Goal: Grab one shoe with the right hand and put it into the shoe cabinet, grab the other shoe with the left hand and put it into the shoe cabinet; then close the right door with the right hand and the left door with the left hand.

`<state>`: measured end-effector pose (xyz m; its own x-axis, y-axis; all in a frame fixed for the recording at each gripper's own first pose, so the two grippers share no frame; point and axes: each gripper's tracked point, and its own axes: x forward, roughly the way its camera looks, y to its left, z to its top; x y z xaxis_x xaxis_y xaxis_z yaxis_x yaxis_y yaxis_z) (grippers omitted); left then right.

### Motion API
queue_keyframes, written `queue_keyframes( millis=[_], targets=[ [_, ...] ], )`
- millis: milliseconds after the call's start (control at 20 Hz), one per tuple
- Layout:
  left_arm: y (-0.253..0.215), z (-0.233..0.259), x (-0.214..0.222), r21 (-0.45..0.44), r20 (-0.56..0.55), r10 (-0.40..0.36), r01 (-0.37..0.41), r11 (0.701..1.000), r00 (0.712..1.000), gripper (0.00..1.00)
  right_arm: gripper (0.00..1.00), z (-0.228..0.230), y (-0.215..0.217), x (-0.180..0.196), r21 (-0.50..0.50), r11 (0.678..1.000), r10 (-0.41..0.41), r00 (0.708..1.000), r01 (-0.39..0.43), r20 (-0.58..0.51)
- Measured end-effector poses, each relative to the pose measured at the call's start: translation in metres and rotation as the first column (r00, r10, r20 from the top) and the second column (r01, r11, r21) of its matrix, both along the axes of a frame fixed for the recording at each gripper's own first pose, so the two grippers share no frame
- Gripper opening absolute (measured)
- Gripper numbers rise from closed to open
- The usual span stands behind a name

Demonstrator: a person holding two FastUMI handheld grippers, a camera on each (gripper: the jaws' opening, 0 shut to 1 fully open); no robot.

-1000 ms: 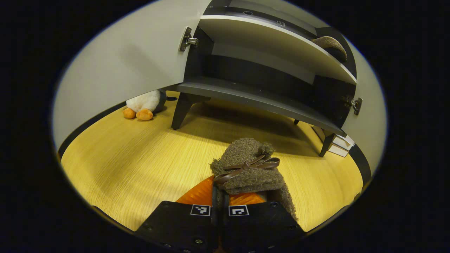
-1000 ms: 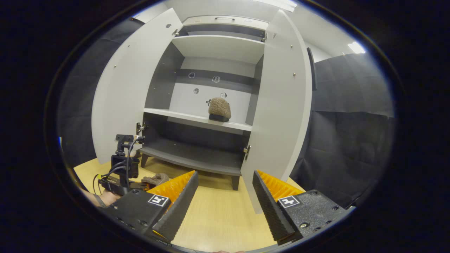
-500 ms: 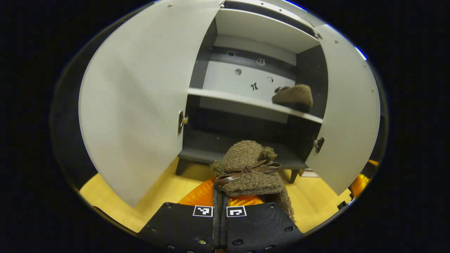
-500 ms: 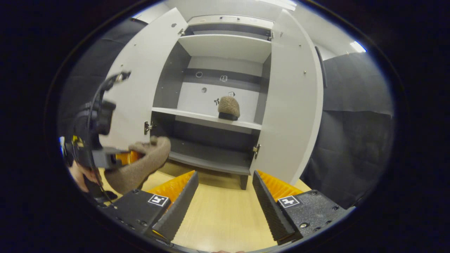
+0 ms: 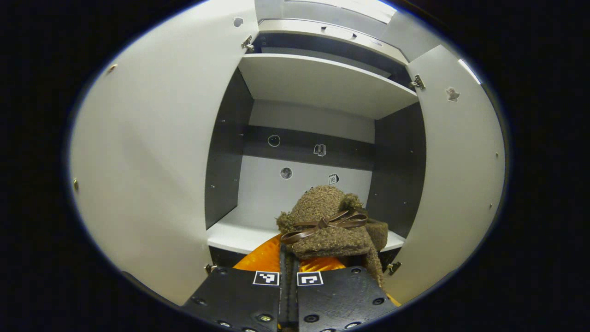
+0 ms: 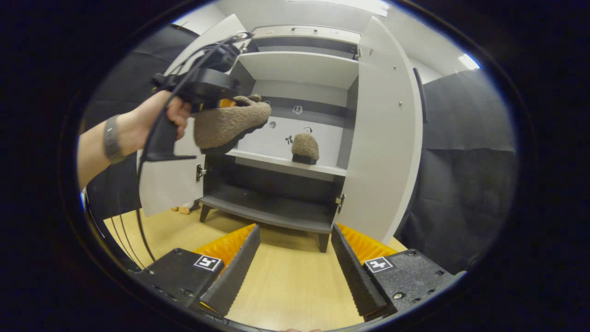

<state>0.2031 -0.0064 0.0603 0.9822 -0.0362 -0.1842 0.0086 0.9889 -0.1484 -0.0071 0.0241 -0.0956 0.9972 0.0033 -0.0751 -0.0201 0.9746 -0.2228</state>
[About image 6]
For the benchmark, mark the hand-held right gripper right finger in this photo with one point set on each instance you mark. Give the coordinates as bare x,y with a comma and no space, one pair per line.
357,276

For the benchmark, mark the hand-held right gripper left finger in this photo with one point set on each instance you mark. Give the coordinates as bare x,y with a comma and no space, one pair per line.
235,276

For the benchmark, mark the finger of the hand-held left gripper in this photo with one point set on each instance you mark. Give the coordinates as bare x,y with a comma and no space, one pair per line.
226,102

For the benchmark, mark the brown fluffy shoe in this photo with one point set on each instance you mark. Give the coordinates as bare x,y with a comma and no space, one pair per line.
305,145
226,124

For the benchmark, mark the white grey shoe cabinet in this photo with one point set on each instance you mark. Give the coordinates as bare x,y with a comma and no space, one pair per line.
295,69

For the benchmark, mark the white shoe cabinet door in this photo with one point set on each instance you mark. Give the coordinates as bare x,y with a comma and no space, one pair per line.
170,189
382,138

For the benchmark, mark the small tan object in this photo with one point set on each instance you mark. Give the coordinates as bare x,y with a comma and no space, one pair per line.
183,210

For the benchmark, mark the black backdrop cloth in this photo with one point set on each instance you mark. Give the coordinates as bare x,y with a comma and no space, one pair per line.
465,193
120,78

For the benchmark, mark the grey wrist band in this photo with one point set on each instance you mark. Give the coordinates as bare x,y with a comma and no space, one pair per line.
113,140

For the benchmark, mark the long ceiling light panel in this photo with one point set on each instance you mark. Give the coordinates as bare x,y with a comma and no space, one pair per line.
359,5

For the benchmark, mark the small ceiling light panel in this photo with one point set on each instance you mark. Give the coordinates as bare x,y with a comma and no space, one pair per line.
469,61

